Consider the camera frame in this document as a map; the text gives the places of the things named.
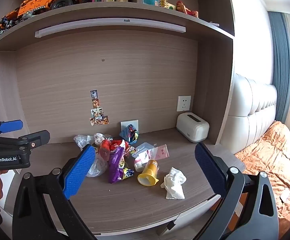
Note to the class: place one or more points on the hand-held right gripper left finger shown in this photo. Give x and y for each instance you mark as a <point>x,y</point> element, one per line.
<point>80,171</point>

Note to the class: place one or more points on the clear plastic container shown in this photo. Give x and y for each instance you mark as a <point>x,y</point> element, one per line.
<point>145,147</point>

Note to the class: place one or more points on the small white bottle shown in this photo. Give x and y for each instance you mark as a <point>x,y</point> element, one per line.
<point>138,165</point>

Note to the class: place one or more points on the large clear plastic bag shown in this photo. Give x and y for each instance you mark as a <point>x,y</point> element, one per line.
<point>97,166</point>

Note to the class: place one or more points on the white padded headboard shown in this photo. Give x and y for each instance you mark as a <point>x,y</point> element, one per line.
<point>249,105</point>

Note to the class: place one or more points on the wooden wall shelf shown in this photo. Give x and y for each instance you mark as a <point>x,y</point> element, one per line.
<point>110,11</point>

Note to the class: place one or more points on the yellow plastic cup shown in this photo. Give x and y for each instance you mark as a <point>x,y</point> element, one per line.
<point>148,172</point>

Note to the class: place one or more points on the white ribbed toaster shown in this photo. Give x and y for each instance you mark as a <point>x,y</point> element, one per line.
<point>192,127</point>

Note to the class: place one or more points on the purple snack bag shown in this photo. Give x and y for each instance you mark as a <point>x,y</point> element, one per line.
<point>116,166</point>

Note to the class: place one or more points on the pink packet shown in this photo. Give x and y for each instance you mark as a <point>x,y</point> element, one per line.
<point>160,152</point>

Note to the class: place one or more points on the red figurine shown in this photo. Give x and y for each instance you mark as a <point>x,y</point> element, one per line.
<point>186,8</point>

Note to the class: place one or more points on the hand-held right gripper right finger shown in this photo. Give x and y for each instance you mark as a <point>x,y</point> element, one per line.
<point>208,170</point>

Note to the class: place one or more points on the grey-blue curtain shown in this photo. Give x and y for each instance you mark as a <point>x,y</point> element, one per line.
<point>281,67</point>

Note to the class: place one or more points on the red snack wrapper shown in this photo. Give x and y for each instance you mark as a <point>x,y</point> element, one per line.
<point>107,147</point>

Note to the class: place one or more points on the white light bar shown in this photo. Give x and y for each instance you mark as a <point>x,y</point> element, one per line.
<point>110,25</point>

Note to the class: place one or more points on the cartoon sticker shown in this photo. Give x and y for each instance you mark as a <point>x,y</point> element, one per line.
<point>96,112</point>
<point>96,121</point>
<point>105,120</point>
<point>94,94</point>
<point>95,103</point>

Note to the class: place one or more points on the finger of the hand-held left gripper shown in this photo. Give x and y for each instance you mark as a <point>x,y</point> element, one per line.
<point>36,137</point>
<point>10,126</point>

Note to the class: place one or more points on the blue snack bag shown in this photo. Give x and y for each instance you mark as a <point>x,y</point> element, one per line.
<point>129,133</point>

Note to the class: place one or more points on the crumpled clear wrapper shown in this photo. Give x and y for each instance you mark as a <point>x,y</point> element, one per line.
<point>100,137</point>

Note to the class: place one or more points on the crumpled white tissue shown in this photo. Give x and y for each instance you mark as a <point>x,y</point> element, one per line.
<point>173,183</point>

